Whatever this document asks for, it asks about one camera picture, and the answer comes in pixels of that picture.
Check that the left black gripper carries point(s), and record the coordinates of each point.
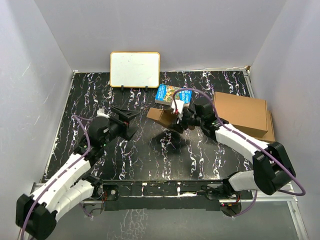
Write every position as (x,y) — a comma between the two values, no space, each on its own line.
(127,131)

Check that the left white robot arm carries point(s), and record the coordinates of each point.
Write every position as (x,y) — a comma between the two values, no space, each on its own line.
(37,214)

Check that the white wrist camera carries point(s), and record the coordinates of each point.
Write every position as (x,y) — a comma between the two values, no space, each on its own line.
(177,107)
(101,113)

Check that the aluminium frame rail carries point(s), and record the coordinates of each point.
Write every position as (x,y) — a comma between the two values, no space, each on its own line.
(278,214)

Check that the blue illustrated book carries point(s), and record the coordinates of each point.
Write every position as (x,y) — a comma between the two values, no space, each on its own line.
(165,94)

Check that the white board with wooden frame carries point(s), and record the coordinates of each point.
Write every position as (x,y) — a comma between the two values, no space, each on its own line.
(133,69)

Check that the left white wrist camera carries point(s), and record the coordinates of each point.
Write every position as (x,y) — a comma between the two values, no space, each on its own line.
(101,113)

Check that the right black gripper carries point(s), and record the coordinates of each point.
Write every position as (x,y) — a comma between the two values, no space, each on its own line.
(178,127)

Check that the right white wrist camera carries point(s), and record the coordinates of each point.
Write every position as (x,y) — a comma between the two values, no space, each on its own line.
(177,107)

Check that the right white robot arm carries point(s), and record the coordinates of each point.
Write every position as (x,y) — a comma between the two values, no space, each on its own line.
(272,168)

